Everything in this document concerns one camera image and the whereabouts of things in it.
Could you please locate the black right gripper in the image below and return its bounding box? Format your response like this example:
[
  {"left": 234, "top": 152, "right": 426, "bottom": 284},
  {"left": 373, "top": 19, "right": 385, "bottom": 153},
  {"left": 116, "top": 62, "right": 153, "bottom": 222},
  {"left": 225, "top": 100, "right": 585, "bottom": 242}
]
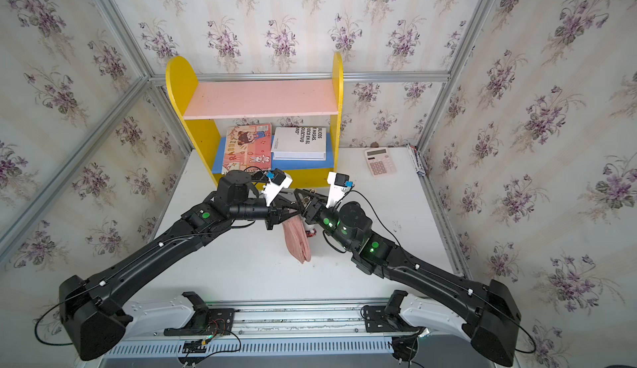
[{"left": 294, "top": 187, "right": 355, "bottom": 255}]

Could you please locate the white plush doll keychain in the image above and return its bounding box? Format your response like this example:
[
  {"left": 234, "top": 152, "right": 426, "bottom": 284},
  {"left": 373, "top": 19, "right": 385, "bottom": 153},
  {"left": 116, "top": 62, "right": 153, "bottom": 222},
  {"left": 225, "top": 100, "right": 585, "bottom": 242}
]
[{"left": 304, "top": 224, "right": 317, "bottom": 239}]

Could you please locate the pink corduroy bag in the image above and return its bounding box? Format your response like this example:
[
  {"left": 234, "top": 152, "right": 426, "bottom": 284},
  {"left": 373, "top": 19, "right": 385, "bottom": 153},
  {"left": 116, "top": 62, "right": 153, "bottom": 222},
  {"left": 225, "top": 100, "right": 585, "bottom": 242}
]
[{"left": 282, "top": 216, "right": 311, "bottom": 264}]

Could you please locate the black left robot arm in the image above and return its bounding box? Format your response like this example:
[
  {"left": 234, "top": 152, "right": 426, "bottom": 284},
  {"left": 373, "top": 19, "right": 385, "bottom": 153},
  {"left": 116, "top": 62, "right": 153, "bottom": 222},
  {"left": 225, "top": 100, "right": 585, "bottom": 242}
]
[{"left": 59, "top": 170, "right": 301, "bottom": 361}]

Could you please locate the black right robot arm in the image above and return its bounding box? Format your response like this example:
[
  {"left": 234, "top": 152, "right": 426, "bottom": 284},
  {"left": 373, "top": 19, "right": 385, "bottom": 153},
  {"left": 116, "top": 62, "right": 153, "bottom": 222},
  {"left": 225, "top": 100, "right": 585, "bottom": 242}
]
[{"left": 294, "top": 190, "right": 522, "bottom": 367}]

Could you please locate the white book black text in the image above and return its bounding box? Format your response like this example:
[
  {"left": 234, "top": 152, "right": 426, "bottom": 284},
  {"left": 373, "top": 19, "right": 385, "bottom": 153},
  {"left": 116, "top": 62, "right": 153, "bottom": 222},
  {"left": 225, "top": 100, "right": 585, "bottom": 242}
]
[{"left": 271, "top": 127, "right": 328, "bottom": 161}]

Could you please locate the pink spiral notebook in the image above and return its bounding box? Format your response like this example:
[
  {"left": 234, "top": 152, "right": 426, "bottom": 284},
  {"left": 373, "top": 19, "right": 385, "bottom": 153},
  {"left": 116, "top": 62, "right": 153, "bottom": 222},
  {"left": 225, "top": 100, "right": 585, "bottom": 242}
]
[{"left": 222, "top": 124, "right": 272, "bottom": 174}]

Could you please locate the pink calculator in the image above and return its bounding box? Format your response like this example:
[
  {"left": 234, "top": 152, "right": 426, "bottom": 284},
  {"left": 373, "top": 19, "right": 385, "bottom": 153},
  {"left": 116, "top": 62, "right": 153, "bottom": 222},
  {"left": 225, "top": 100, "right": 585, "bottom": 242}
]
[{"left": 364, "top": 147, "right": 396, "bottom": 177}]

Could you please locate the blue white slim box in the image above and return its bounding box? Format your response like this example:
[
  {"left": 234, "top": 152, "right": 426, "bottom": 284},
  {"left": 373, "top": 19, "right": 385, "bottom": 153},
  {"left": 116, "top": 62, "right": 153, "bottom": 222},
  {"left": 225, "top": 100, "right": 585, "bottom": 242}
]
[{"left": 406, "top": 144, "right": 427, "bottom": 177}]

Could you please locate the yellow blue pink bookshelf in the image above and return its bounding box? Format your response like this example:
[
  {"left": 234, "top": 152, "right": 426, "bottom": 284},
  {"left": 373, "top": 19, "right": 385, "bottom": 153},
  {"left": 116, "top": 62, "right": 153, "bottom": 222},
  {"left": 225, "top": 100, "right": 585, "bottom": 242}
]
[{"left": 165, "top": 53, "right": 344, "bottom": 188}]

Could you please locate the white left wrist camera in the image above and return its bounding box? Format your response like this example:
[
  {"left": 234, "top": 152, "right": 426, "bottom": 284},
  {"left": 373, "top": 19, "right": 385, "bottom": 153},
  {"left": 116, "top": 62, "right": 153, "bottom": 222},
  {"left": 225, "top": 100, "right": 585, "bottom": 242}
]
[{"left": 262, "top": 169, "right": 293, "bottom": 207}]

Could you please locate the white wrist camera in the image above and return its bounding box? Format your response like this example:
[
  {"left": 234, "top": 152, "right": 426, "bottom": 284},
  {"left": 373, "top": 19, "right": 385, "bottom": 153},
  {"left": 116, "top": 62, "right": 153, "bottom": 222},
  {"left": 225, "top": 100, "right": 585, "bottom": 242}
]
[
  {"left": 326, "top": 172, "right": 353, "bottom": 208},
  {"left": 262, "top": 169, "right": 293, "bottom": 207}
]

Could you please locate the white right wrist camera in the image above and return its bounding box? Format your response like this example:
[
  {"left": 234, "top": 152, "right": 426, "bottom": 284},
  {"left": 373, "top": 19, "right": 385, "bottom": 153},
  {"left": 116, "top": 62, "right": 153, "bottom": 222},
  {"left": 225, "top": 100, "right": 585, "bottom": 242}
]
[{"left": 326, "top": 172, "right": 353, "bottom": 208}]

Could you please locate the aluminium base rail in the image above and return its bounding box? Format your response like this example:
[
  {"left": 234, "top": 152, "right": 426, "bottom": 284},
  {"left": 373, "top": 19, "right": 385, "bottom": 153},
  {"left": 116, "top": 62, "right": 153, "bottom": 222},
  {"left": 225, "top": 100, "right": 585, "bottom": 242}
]
[{"left": 95, "top": 298, "right": 492, "bottom": 367}]

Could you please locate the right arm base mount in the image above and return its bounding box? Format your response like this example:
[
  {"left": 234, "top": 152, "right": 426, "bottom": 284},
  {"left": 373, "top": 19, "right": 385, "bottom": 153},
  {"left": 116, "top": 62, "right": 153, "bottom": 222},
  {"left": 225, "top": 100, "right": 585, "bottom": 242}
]
[{"left": 360, "top": 290, "right": 470, "bottom": 341}]

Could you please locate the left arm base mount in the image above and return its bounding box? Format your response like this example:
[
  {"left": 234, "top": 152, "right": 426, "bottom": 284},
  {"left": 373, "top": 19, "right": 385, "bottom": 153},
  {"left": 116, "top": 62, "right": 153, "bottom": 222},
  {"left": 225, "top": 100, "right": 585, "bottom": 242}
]
[{"left": 124, "top": 292, "right": 236, "bottom": 340}]

